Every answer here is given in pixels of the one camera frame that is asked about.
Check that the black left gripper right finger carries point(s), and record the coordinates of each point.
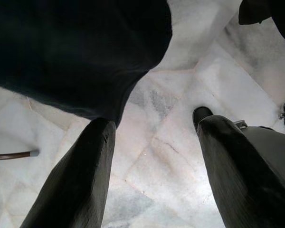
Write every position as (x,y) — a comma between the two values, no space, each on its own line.
(240,190)

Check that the black robot left foot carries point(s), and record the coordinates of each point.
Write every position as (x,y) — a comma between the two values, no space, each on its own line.
(202,114)

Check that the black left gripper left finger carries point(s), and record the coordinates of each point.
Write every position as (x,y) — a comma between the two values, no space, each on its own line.
(80,178)

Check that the dark navy printed t-shirt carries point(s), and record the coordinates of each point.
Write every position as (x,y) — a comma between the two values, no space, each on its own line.
(61,47)

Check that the silver tripod rack stand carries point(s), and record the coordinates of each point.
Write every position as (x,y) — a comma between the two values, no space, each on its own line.
(12,155)

